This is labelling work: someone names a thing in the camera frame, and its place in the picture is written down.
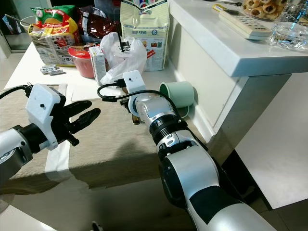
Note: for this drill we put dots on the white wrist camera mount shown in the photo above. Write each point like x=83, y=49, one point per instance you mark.
x=45, y=108
x=133, y=83

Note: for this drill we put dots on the white counter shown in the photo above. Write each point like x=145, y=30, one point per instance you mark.
x=236, y=53

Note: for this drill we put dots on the green yellow snack bag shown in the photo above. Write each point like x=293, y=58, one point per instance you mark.
x=53, y=21

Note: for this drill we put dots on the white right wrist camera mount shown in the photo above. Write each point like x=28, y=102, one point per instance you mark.
x=133, y=83

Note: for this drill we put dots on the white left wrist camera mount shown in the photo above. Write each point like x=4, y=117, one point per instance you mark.
x=45, y=108

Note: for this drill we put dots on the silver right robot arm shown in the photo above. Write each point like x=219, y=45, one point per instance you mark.
x=192, y=178

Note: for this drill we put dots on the red instant noodle bowl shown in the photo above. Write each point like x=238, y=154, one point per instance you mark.
x=79, y=65

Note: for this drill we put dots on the black drinking straw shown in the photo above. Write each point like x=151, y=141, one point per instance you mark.
x=121, y=41

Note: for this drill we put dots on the small white drink carton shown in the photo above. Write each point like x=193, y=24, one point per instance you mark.
x=97, y=65

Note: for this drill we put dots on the cream remote control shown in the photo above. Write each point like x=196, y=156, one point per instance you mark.
x=245, y=24

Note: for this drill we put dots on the printed snack box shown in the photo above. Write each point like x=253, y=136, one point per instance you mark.
x=50, y=50

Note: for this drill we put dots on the dark red foil bag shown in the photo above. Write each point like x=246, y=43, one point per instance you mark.
x=96, y=24

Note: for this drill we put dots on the cream cracker bag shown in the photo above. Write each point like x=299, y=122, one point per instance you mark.
x=144, y=29

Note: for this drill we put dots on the white plastic bag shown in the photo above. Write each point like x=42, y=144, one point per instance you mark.
x=125, y=60

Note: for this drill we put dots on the tray of pastries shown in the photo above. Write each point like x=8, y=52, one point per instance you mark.
x=262, y=8

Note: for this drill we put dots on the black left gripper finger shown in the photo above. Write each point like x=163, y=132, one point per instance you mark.
x=85, y=119
x=77, y=107

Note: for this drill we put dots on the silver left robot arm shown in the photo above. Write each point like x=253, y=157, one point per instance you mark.
x=12, y=154

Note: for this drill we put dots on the pale green mug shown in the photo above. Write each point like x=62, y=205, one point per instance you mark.
x=180, y=94

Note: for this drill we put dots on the clear glass ashtray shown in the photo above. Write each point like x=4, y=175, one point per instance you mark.
x=291, y=36

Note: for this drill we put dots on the white bowl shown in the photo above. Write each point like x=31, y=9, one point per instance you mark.
x=27, y=23

